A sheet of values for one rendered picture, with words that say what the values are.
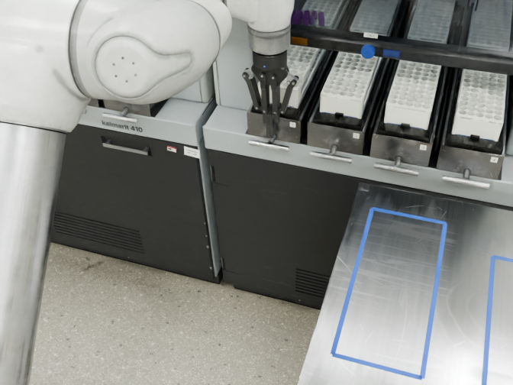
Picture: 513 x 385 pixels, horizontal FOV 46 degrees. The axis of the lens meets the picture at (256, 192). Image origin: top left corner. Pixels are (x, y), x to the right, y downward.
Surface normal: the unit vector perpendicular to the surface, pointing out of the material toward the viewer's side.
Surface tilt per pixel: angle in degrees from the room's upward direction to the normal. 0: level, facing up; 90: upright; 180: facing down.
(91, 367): 0
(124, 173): 90
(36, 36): 56
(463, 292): 0
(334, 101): 90
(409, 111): 90
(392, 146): 90
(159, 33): 45
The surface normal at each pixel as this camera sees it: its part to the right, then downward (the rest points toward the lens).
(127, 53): -0.11, 0.49
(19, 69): -0.06, 0.18
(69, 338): -0.04, -0.73
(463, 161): -0.32, 0.66
